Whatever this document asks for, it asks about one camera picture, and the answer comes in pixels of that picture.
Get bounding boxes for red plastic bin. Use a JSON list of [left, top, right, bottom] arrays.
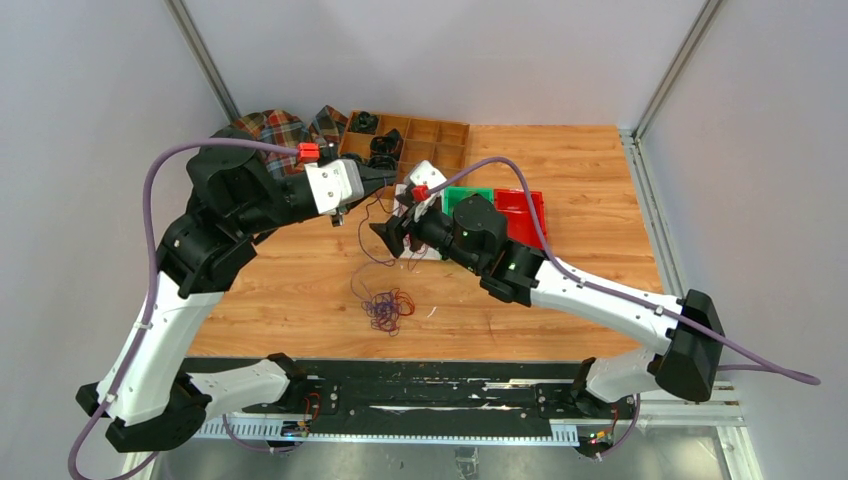
[[494, 189, 543, 249]]

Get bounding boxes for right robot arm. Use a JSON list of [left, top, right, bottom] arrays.
[[369, 195, 723, 417]]

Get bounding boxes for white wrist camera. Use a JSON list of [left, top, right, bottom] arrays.
[[404, 160, 447, 221], [304, 159, 365, 215]]

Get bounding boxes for aluminium frame post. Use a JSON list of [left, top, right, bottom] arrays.
[[164, 0, 241, 121], [631, 0, 725, 143]]

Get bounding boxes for plaid cloth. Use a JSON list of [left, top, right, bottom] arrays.
[[228, 105, 348, 155]]

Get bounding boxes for white slotted cable duct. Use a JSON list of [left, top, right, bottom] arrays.
[[228, 417, 580, 447]]

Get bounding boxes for green plastic bin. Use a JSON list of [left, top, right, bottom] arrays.
[[441, 186, 494, 216]]

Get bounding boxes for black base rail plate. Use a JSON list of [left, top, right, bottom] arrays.
[[185, 357, 637, 439]]

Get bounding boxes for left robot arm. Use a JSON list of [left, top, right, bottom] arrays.
[[76, 138, 396, 453]]

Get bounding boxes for wooden compartment tray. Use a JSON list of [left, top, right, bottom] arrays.
[[337, 110, 470, 185]]

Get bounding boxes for left aluminium frame post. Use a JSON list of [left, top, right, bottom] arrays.
[[164, 0, 241, 121]]

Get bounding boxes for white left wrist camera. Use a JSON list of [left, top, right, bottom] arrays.
[[304, 159, 365, 215]]

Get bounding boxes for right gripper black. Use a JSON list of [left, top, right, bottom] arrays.
[[370, 194, 482, 275]]

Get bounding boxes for rolled dark cloth middle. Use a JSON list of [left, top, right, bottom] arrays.
[[369, 129, 404, 160]]

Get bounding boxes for purple cable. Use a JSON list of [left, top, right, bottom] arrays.
[[360, 288, 407, 338], [349, 175, 399, 306]]

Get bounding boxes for rolled dark cloth top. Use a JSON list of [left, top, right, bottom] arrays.
[[348, 111, 380, 135]]

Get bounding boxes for rolled dark floral cloth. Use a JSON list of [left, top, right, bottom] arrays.
[[367, 154, 398, 171]]

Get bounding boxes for right aluminium frame post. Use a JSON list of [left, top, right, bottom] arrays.
[[631, 0, 725, 143]]

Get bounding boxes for white plastic bin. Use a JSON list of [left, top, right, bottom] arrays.
[[392, 184, 443, 261]]

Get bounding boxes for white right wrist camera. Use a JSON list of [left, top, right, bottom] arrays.
[[404, 160, 447, 221]]

